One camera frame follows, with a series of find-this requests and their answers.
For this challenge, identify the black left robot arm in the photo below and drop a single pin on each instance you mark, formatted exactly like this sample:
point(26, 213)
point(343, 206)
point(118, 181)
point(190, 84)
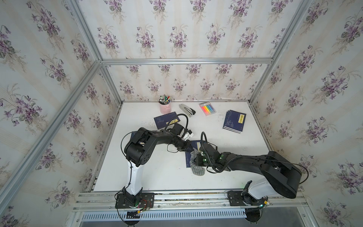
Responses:
point(139, 149)

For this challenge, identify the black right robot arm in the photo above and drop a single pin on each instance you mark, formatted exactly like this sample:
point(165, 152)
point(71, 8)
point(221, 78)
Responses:
point(282, 176)

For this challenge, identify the colourful highlighter pack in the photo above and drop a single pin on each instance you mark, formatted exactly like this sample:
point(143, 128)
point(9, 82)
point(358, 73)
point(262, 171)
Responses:
point(207, 108)

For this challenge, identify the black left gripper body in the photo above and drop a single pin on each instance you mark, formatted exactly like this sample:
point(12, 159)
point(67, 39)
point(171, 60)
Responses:
point(180, 144)

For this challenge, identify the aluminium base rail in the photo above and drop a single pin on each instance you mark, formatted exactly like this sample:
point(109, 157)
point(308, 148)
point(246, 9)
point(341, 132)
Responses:
point(176, 205)

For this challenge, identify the pink pen cup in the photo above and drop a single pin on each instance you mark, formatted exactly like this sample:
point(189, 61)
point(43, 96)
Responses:
point(165, 107)

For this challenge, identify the pens in cup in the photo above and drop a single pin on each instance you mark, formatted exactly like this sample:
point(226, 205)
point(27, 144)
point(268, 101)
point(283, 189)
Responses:
point(164, 100)

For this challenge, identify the grey patterned cloth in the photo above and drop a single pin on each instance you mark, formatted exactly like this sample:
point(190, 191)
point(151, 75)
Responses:
point(196, 170)

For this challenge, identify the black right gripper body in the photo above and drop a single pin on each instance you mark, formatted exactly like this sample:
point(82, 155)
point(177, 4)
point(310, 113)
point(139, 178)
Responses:
point(202, 161)

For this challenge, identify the blue book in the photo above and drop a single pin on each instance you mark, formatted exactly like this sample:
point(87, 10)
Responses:
point(234, 121)
point(194, 145)
point(163, 120)

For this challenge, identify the grey black stapler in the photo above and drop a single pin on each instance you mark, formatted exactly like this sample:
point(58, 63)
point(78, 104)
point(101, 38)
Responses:
point(187, 110)

